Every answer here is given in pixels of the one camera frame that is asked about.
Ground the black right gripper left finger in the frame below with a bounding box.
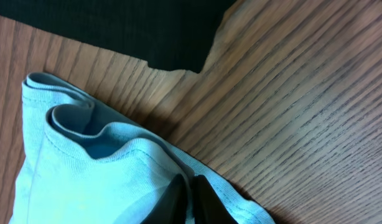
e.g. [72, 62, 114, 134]
[141, 174, 188, 224]

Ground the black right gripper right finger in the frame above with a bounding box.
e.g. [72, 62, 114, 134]
[191, 175, 238, 224]

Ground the light blue printed t-shirt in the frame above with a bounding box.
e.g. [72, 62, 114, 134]
[10, 73, 273, 223]

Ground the black garment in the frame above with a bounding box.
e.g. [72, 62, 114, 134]
[0, 0, 235, 73]

